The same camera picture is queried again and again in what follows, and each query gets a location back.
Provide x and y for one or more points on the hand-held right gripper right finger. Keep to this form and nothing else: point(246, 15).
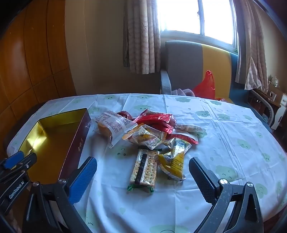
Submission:
point(201, 181)

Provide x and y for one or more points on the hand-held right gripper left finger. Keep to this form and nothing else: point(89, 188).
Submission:
point(83, 179)

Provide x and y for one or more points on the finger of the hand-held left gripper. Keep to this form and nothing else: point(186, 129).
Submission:
point(12, 161)
point(28, 161)

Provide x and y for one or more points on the maroon box with gold lining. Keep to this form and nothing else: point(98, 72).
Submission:
point(51, 139)

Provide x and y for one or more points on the yellow snack packet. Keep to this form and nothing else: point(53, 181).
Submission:
point(172, 167)

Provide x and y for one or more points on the silver yellow-print snack packet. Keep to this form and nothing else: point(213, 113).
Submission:
point(180, 146)

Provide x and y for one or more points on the red and white snack packet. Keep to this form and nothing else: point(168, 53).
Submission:
point(183, 138)

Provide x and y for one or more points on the cracker packet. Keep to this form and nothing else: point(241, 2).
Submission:
point(143, 170)

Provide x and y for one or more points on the clear bread packet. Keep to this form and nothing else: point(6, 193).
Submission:
point(112, 125)

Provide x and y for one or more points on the dark red gold-print snack packet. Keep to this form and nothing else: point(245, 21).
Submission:
point(167, 128)

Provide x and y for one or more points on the silver orange snack packet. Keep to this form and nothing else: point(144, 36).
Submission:
point(145, 137)

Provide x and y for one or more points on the bright red snack packet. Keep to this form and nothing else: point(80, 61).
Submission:
point(154, 117)

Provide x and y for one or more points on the white cloud-print tablecloth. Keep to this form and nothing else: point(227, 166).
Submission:
point(224, 145)

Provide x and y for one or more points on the pink cloth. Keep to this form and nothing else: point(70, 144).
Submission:
point(183, 92)

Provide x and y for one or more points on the red plastic bag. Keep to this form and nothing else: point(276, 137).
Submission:
point(205, 88)

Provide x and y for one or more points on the small white cabinet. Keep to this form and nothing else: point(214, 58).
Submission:
point(281, 114)

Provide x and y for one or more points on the wooden wardrobe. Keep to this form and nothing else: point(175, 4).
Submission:
point(33, 56)

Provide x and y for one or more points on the brown wooden cabinet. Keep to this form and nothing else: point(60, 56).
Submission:
point(272, 96)

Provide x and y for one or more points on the grey yellow blue armchair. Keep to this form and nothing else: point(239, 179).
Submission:
point(183, 62)

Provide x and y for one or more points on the white teapot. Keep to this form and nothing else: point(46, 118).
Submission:
point(274, 80)

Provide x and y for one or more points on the beige patterned curtain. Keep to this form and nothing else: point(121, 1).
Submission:
point(141, 40)
point(253, 44)

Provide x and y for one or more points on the window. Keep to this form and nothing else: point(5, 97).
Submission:
point(179, 15)

